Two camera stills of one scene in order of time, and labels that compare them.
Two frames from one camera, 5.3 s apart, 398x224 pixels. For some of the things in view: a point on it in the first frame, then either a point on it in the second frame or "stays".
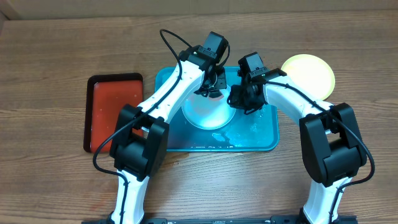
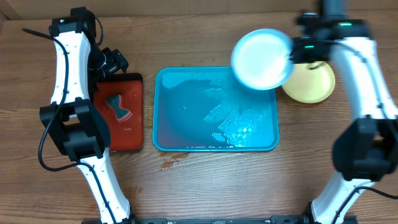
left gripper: x=221 y=83 to x=118 y=63
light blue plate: x=208 y=114 to x=260 y=59
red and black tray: x=106 y=94 stays
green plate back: x=311 y=72 stays
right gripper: x=240 y=102 to x=300 y=56
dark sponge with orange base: x=215 y=95 to x=122 y=114
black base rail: x=224 y=220 stays
